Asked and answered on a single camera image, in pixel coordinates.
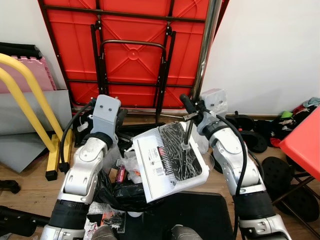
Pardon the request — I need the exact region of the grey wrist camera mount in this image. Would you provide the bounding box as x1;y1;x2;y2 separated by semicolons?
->
200;89;230;121
91;95;122;138

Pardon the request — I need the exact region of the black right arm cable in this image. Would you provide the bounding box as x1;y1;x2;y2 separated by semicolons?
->
215;115;248;236

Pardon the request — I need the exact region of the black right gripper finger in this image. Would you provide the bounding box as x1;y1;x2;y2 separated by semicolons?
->
180;93;198;115

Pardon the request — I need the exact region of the grey left robot leg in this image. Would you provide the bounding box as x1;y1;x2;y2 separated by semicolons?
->
92;225;118;240

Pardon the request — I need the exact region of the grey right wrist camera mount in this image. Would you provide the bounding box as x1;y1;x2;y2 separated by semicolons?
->
200;89;230;121

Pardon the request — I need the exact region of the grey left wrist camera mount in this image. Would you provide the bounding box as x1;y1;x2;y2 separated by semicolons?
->
91;95;122;138

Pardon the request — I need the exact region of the pink foam mat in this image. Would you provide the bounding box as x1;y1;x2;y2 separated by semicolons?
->
0;56;56;95

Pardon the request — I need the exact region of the red folded table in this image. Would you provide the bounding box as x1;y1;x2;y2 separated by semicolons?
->
37;0;231;123

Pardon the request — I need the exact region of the red standing table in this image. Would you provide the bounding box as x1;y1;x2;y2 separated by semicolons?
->
272;106;320;238

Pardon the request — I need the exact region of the grey right robot leg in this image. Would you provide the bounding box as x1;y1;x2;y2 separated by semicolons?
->
172;225;203;240

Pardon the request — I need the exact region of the black floor mat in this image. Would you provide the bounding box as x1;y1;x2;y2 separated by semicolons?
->
85;191;236;240

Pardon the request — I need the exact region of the black metal bench foot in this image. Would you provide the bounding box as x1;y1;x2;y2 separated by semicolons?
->
0;179;22;195

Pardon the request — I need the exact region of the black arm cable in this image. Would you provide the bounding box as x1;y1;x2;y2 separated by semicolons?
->
59;100;96;173
215;115;248;236

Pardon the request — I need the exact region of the black foam mat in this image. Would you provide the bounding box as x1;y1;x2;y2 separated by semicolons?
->
0;42;41;60

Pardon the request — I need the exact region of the yellow tubular frame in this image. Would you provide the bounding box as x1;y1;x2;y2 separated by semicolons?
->
0;52;73;182

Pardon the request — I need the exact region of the grey robot leg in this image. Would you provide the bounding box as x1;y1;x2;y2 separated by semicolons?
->
172;225;203;240
92;225;118;240

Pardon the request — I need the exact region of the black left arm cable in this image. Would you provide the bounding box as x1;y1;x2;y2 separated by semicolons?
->
59;100;96;173

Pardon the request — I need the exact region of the grey rolled mat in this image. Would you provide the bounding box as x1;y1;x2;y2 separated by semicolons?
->
0;89;73;173

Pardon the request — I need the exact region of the black weight plate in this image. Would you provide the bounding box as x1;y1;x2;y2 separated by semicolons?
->
261;156;297;196
276;185;319;223
226;114;256;132

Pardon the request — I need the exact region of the silver foil packet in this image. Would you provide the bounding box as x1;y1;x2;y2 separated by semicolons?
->
87;202;108;216

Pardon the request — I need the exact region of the red and black packet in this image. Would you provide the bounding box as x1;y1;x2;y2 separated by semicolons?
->
102;212;126;233

